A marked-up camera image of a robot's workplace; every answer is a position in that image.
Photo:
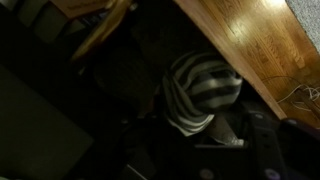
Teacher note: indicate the woven basket drawer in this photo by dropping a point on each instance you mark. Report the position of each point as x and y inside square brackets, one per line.
[209, 20]

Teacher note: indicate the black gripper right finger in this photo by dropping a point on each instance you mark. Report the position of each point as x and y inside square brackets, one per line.
[266, 153]

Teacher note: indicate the grey rug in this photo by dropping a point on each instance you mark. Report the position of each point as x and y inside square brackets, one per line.
[308, 14]

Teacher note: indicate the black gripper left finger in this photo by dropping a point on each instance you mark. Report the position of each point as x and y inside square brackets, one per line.
[172, 155]

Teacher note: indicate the striped sock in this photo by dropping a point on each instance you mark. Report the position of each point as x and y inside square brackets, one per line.
[196, 87]

